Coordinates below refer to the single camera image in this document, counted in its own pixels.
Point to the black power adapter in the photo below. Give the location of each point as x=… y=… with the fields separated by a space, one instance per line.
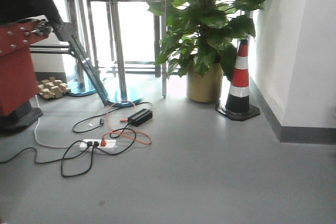
x=140 y=117

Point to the yellow plant pot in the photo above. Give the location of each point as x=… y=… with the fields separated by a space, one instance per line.
x=206 y=88

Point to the blue round stand base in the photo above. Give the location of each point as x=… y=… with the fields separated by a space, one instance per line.
x=108 y=96

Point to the red white traffic cone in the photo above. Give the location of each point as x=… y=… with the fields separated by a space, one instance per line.
x=237 y=106

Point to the white power strip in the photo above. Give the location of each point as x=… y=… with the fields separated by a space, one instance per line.
x=108 y=145

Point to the green potted plant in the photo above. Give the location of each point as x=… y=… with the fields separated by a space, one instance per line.
x=200 y=33

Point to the wooden blocks pile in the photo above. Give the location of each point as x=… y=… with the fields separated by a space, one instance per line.
x=52 y=88

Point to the red machine base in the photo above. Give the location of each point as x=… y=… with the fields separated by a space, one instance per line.
x=18 y=79

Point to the stainless steel table frame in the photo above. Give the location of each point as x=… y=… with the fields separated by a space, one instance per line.
x=118 y=24

